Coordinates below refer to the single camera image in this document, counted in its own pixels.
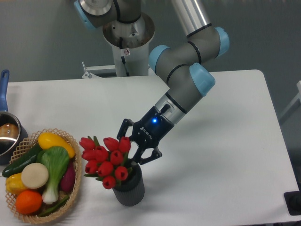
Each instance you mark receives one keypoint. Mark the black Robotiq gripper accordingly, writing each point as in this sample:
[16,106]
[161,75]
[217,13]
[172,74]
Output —
[146,133]

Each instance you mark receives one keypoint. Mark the yellow bell pepper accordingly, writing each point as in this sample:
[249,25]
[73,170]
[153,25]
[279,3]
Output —
[14,184]

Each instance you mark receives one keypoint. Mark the black device at table edge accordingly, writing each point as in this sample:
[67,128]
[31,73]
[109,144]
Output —
[293,202]

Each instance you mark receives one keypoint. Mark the woven wicker basket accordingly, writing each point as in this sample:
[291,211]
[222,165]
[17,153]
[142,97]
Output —
[22,148]

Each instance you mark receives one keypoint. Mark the yellow squash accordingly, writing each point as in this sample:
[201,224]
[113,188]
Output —
[47,140]

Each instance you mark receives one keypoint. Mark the orange fruit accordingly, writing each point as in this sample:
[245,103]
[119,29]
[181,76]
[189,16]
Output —
[28,202]

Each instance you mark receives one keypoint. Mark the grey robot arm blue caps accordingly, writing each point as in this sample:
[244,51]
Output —
[181,68]

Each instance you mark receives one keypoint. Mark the green bok choy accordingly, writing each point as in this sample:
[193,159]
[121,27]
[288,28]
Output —
[56,160]

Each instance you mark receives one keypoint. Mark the white frame at right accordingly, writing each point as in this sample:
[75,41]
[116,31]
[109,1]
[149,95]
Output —
[293,105]

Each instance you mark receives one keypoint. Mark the red tulip bouquet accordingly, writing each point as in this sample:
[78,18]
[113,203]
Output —
[108,163]

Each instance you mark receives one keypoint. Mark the dark grey ribbed vase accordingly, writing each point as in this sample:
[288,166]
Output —
[132,190]

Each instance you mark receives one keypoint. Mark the green chili pepper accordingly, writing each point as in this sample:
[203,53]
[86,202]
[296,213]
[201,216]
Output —
[54,208]

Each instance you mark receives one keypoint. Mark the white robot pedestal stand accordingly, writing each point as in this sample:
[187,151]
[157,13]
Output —
[130,48]

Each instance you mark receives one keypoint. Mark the green cucumber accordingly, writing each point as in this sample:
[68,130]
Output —
[19,164]

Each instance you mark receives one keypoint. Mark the blue handled saucepan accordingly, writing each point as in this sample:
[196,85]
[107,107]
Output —
[11,130]

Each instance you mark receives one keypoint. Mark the beige round bun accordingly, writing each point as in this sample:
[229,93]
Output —
[34,175]

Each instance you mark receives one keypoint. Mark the purple sweet potato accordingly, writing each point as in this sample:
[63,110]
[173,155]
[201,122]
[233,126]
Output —
[68,180]

